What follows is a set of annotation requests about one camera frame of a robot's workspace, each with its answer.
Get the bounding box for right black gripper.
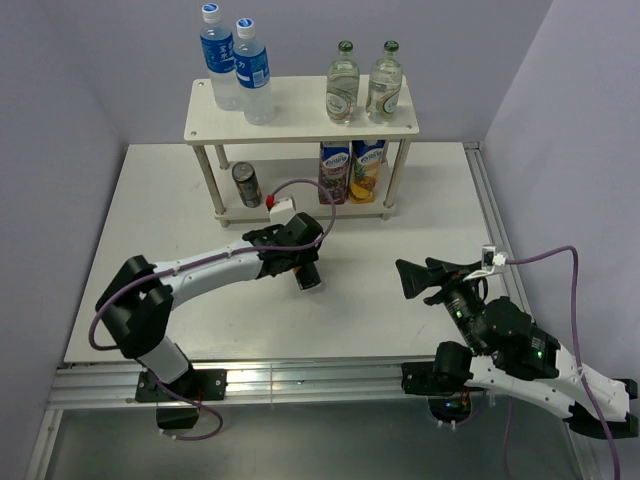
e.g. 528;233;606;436
393;256;483;353

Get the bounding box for black yellow can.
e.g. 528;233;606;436
232;162;262;208
293;262;322;291

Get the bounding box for clear glass bottle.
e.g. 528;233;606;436
325;40;360;124
366;40;403;124

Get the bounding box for blue-label water bottle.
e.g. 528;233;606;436
200;3;243;111
234;18;275;125

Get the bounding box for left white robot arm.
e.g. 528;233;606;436
89;212;325;399

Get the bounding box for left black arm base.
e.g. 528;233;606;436
134;368;227;431

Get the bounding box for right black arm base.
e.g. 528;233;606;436
401;361;489;432

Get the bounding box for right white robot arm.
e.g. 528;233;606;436
395;250;639;439

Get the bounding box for white two-tier shelf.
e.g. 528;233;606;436
184;76;420;227

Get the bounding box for purple grape juice carton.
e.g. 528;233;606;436
318;141;351;204

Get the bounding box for yellow pineapple juice carton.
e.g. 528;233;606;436
348;140;386;204

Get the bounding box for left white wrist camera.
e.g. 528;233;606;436
265;195;296;225

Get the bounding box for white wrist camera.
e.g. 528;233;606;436
265;195;296;225
464;245;509;281

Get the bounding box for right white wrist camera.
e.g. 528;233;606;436
464;245;509;281

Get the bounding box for aluminium right rail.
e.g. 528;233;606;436
463;142;530;312

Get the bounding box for aluminium rail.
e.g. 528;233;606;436
47;351;574;410
463;142;530;312

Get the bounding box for aluminium front rail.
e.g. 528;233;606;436
47;351;574;410

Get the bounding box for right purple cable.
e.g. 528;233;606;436
502;245;621;480

